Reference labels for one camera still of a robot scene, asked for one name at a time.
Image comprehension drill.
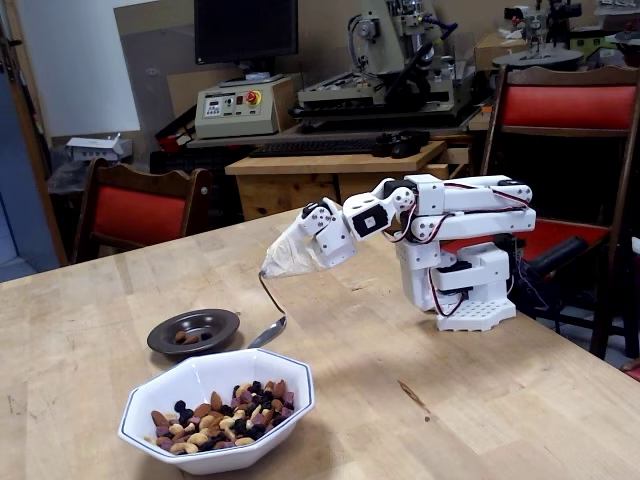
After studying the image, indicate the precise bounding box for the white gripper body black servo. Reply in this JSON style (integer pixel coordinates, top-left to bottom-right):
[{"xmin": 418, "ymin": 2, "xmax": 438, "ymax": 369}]
[{"xmin": 301, "ymin": 197, "xmax": 357, "ymax": 271}]

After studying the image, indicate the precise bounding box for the white movable gripper finger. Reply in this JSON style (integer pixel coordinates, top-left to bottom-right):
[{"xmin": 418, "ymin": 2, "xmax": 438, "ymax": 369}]
[{"xmin": 298, "ymin": 206, "xmax": 331, "ymax": 236}]

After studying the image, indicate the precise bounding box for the beige masking tape wrap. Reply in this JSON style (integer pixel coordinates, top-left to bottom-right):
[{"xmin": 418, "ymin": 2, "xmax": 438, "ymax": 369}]
[{"xmin": 258, "ymin": 222, "xmax": 324, "ymax": 280}]

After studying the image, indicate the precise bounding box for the bent metal spoon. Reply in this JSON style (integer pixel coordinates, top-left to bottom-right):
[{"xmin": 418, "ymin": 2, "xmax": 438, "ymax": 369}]
[{"xmin": 247, "ymin": 271, "xmax": 289, "ymax": 350}]

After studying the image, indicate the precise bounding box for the small scooped nut portion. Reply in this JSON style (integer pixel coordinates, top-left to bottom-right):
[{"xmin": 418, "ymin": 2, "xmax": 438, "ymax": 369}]
[{"xmin": 173, "ymin": 329, "xmax": 213, "ymax": 345}]

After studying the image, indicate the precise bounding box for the white octagonal bowl blue rim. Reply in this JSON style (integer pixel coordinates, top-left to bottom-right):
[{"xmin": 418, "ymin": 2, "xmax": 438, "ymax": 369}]
[{"xmin": 117, "ymin": 348, "xmax": 316, "ymax": 475}]

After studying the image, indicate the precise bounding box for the white robot arm with base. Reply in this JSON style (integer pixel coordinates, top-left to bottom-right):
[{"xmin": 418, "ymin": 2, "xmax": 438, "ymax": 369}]
[{"xmin": 342, "ymin": 174, "xmax": 537, "ymax": 333}]

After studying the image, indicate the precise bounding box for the wooden workbench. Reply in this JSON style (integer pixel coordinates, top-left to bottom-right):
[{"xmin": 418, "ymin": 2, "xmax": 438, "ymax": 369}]
[{"xmin": 224, "ymin": 139, "xmax": 451, "ymax": 224}]

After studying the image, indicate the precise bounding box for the black computer keyboard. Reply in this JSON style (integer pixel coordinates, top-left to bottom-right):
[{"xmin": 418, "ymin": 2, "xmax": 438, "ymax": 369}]
[{"xmin": 248, "ymin": 138, "xmax": 389, "ymax": 159}]

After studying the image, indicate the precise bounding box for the black handheld device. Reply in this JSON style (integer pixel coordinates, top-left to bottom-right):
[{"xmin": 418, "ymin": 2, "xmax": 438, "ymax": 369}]
[{"xmin": 374, "ymin": 129, "xmax": 431, "ymax": 160}]

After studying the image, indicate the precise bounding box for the beige control box red button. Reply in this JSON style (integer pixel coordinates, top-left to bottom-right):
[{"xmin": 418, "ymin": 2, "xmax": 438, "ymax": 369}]
[{"xmin": 194, "ymin": 74, "xmax": 296, "ymax": 140}]

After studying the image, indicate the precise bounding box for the black plastic crate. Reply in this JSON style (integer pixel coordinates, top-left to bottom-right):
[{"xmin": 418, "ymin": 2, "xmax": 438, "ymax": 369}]
[{"xmin": 149, "ymin": 147, "xmax": 236, "ymax": 176}]

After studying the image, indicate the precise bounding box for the small dark brown dish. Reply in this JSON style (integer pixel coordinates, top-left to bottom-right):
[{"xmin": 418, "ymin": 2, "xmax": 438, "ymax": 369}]
[{"xmin": 146, "ymin": 309, "xmax": 242, "ymax": 359}]

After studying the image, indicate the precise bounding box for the black and red tray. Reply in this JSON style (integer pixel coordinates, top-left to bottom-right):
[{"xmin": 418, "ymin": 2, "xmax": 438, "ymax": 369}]
[{"xmin": 154, "ymin": 107, "xmax": 197, "ymax": 151}]

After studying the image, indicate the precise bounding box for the low wooden chair red padding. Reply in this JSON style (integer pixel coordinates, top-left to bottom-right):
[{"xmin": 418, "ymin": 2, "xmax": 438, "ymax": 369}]
[{"xmin": 69, "ymin": 157, "xmax": 214, "ymax": 266}]

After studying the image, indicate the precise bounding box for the beige benchtop milling machine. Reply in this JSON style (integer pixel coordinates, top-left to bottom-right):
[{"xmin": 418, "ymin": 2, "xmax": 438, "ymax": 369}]
[{"xmin": 290, "ymin": 0, "xmax": 482, "ymax": 134}]

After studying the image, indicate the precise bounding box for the grey flat panel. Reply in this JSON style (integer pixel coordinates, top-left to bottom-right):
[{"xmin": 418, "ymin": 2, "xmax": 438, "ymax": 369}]
[{"xmin": 122, "ymin": 24, "xmax": 197, "ymax": 166}]

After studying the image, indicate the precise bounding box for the black computer monitor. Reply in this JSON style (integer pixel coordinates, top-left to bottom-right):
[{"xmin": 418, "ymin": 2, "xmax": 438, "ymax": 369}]
[{"xmin": 193, "ymin": 0, "xmax": 300, "ymax": 74}]

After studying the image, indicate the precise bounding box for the mixed nuts and dried fruit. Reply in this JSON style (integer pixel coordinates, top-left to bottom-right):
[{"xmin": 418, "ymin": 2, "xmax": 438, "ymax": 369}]
[{"xmin": 143, "ymin": 379, "xmax": 297, "ymax": 455}]

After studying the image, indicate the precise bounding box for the black cylinder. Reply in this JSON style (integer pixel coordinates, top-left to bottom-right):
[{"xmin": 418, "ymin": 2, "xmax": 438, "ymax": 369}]
[{"xmin": 529, "ymin": 236, "xmax": 589, "ymax": 279}]

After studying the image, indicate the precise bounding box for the white model house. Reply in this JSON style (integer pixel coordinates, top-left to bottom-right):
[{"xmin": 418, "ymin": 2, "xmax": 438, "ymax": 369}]
[{"xmin": 66, "ymin": 133, "xmax": 134, "ymax": 164}]

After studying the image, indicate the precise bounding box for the brown cardboard box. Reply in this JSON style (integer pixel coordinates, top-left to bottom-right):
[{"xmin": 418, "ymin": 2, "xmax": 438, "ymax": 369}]
[{"xmin": 473, "ymin": 30, "xmax": 531, "ymax": 71}]

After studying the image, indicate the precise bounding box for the clear plastic bag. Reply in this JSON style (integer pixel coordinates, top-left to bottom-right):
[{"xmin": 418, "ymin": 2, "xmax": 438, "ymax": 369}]
[{"xmin": 47, "ymin": 159, "xmax": 94, "ymax": 196}]

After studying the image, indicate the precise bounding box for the tall wooden chair red padding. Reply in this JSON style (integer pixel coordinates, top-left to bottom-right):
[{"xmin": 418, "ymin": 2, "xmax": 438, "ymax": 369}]
[{"xmin": 469, "ymin": 63, "xmax": 640, "ymax": 361}]

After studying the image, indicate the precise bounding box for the round black turntable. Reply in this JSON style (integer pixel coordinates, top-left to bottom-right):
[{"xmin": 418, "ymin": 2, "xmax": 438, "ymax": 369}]
[{"xmin": 491, "ymin": 47, "xmax": 585, "ymax": 69}]

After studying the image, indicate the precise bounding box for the white board panel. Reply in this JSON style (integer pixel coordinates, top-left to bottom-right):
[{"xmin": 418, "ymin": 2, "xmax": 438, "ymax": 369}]
[{"xmin": 19, "ymin": 0, "xmax": 141, "ymax": 137}]

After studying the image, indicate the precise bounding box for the small metal mechanism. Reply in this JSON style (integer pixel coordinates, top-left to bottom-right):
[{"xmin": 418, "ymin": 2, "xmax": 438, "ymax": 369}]
[{"xmin": 503, "ymin": 3, "xmax": 549, "ymax": 54}]

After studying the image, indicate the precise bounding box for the green box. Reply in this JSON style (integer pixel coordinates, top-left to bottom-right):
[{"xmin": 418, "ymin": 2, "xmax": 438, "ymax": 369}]
[{"xmin": 569, "ymin": 29, "xmax": 621, "ymax": 64}]

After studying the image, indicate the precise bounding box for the thin dangling wire bundle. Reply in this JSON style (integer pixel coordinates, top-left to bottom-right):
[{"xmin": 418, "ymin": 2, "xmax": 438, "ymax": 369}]
[{"xmin": 509, "ymin": 257, "xmax": 551, "ymax": 311}]

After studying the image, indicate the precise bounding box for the dark metal door handle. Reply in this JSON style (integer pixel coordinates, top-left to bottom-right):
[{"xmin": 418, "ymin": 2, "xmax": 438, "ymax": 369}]
[{"xmin": 0, "ymin": 29, "xmax": 24, "ymax": 84}]

